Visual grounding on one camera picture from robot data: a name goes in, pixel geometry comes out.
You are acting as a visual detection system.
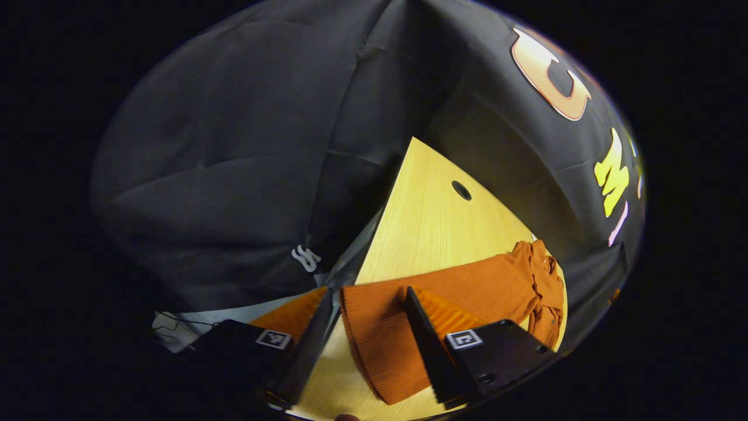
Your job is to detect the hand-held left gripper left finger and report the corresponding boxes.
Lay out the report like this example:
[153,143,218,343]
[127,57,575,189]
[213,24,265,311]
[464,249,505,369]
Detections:
[193,287,335,410]

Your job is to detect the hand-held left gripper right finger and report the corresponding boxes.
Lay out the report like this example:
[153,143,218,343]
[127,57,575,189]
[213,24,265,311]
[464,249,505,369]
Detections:
[404,285,557,410]

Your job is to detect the orange knit shirt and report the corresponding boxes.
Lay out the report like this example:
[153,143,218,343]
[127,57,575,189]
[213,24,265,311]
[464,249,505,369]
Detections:
[339,239,566,406]

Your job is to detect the white plastic hook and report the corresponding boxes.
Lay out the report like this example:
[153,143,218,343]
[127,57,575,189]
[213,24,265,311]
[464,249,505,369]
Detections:
[291,246,322,273]

